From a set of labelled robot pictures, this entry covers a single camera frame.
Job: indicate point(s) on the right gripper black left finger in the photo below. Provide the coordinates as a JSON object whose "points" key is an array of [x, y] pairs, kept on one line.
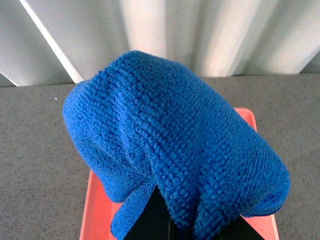
{"points": [[155, 222]]}

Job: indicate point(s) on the white pleated curtain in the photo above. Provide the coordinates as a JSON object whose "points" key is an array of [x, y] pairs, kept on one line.
{"points": [[50, 42]]}

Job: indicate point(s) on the pink plastic bin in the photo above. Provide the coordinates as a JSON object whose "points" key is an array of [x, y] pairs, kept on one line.
{"points": [[99, 212]]}

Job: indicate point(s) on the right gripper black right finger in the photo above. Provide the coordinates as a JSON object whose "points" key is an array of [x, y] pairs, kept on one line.
{"points": [[239, 229]]}

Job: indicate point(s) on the blue microfiber cloth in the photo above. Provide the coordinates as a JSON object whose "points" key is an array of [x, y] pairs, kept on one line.
{"points": [[146, 124]]}

